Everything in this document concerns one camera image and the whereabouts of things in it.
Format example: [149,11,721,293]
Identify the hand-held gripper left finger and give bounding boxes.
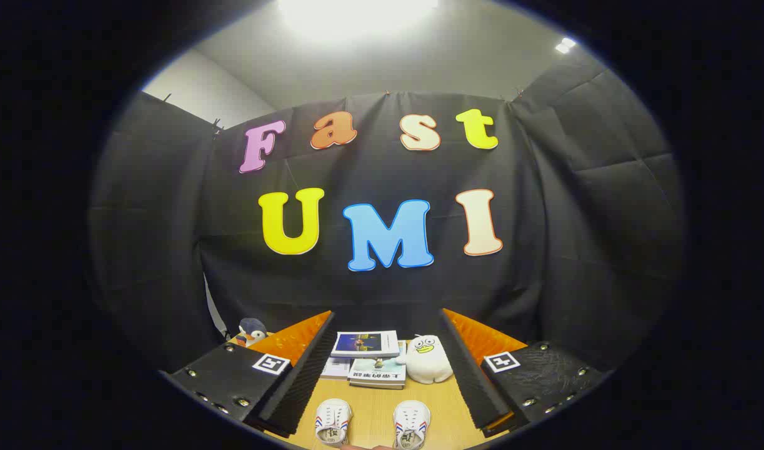
[162,310,337,438]

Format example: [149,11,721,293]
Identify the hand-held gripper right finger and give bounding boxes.
[440,307,611,439]

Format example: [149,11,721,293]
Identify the white striped canvas shoe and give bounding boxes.
[314,398,353,446]
[392,400,432,450]

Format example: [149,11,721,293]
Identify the white portrait booklet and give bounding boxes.
[320,357,352,380]

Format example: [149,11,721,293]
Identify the white duck plush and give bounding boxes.
[395,334,454,384]

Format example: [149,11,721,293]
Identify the blue grey penguin plush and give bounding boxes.
[235,317,270,348]

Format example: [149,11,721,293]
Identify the blue cover book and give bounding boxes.
[330,331,400,358]

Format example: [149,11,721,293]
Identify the pale teal cover book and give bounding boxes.
[349,356,407,390]

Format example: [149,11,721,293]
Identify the large ceiling light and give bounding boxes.
[277,0,440,39]

